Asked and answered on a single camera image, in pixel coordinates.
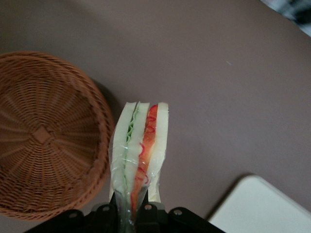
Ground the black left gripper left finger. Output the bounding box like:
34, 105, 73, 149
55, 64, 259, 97
91, 193, 120, 233

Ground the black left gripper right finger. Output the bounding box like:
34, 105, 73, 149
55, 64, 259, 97
135, 194, 169, 233

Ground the plastic-wrapped sandwich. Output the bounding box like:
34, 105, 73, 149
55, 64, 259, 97
107, 101, 170, 233

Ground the round brown wicker basket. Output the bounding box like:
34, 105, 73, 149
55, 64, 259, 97
0, 50, 116, 222

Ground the beige plastic serving tray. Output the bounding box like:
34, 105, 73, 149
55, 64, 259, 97
207, 173, 311, 233

